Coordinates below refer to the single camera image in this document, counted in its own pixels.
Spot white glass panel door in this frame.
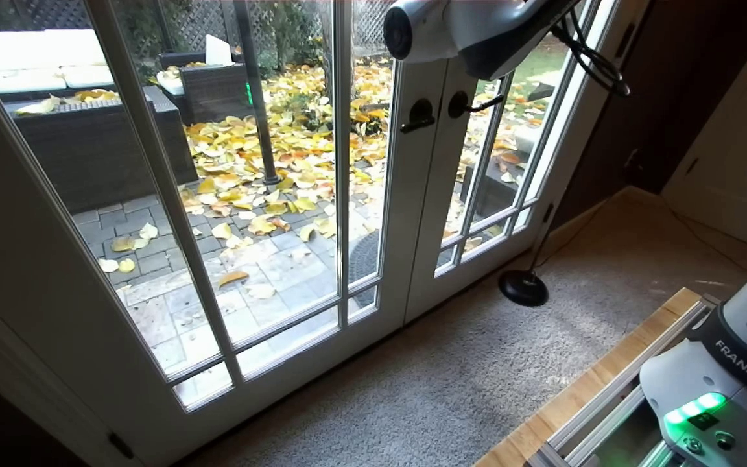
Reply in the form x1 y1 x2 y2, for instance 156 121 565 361
405 0 622 324
0 0 452 467

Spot white french double door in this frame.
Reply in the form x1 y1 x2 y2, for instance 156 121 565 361
0 0 650 467

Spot white interior door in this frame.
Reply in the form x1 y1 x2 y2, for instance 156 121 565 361
661 0 747 255

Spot dark outdoor doormat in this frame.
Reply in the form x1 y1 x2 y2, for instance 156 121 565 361
348 230 381 309

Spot dark patio bench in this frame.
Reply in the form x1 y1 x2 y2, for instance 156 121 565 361
460 154 525 219

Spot black floor lamp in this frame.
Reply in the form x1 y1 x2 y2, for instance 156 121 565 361
498 204 556 308

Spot black patio pole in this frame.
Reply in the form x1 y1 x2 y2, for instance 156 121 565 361
233 0 282 186

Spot dark wicker patio chair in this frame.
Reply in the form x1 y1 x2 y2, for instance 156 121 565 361
156 35 252 125

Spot wicker patio sofa white cushions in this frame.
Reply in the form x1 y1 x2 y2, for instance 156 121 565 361
0 29 200 213

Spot black door handle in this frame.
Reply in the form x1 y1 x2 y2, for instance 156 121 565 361
400 98 436 135
447 90 506 120

